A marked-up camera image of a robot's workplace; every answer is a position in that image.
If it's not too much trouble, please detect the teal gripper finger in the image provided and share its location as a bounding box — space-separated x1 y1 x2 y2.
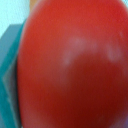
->
0 24 23 128

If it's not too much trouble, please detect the red toy tomato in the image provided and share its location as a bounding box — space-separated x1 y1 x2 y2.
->
17 0 128 128

